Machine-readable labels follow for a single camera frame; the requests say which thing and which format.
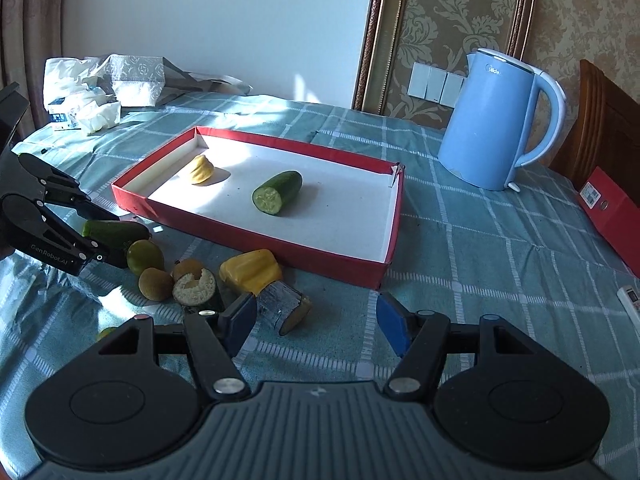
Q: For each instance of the dark eggplant piece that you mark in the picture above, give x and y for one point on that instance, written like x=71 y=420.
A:
x=285 y=307

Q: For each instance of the white remote control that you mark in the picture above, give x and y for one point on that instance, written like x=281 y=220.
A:
x=631 y=302

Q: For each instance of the crumpled white tissue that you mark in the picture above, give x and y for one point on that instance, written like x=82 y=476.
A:
x=102 y=116

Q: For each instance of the small green fruit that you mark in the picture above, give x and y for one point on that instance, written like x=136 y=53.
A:
x=107 y=334

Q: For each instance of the red cardboard box tray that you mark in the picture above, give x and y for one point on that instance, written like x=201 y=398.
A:
x=325 y=220

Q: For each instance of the round green fruit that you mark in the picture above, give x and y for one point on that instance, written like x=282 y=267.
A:
x=146 y=257

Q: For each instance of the red flat box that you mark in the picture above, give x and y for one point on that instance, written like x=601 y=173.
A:
x=617 y=220

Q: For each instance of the large yellow bell pepper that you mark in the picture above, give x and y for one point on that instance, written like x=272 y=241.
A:
x=250 y=270

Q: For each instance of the ornate wall frame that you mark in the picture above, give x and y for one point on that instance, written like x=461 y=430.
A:
x=380 y=35

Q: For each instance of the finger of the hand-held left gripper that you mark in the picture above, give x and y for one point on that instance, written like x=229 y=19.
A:
x=50 y=240
x=62 y=187

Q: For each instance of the white wall switch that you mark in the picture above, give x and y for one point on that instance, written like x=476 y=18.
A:
x=436 y=85
x=453 y=89
x=418 y=80

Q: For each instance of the patterned paper bag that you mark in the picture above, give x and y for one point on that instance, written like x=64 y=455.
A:
x=137 y=80

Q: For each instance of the patterned curtain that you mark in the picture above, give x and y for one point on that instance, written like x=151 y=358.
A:
x=30 y=25

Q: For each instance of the green plaid tablecloth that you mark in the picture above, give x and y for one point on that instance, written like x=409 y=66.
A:
x=475 y=260

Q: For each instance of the blue electric kettle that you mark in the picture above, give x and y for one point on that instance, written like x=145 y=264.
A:
x=485 y=125

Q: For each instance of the round brown fruit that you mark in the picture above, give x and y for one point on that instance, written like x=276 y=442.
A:
x=155 y=285
x=186 y=267

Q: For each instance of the wooden chair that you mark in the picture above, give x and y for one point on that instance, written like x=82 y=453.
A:
x=600 y=120

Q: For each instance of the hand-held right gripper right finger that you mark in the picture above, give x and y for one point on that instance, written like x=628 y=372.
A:
x=391 y=322

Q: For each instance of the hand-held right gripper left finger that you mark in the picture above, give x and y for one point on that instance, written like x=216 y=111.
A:
x=243 y=318

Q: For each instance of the green pepper piece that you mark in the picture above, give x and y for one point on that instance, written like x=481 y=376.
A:
x=120 y=232

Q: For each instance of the small yellow squash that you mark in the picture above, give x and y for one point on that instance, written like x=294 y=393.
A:
x=202 y=171

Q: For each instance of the cut cucumber half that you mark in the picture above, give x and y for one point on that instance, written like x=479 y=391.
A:
x=280 y=191

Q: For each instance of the bitten eggplant piece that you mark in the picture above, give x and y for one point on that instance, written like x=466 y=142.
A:
x=195 y=291

